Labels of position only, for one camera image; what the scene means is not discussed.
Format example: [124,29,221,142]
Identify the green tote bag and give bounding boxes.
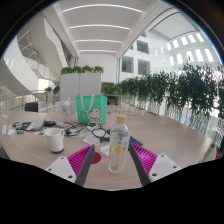
[75,94,108,126]

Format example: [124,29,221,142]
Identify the low shelf with plants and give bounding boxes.
[100,83,123,106]

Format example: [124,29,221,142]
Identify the grey tablet with papers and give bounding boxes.
[24,118,46,132]

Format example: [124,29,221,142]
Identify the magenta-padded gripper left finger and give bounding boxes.
[45,143,96,187]

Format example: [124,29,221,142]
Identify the clear plastic drink bottle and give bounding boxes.
[108,114,131,174]

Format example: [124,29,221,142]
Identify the leafy green planter row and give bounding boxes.
[60,65,105,75]

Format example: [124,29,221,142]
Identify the black cable bundle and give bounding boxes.
[64,121,109,139]

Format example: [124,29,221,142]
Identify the white ceramic mug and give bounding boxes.
[44,127,65,154]

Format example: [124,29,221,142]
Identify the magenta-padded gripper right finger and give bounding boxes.
[128,143,183,186]

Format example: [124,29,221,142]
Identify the white paper card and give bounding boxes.
[82,134,101,147]

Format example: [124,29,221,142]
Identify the tall white cabinet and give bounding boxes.
[59,72,103,103]

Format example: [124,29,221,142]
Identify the black flat case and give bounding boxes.
[43,120,58,128]

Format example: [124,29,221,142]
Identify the tall green plant hedge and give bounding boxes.
[118,63,224,134]

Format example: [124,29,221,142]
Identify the small green potted plants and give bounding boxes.
[44,85,61,96]

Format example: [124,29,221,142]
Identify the clear shaker tumbler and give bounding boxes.
[61,99,73,124]

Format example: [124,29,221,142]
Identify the colourful sticker sheet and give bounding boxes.
[33,129,48,137]

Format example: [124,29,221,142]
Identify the glass railing with wooden handrail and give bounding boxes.
[0,89,54,113]

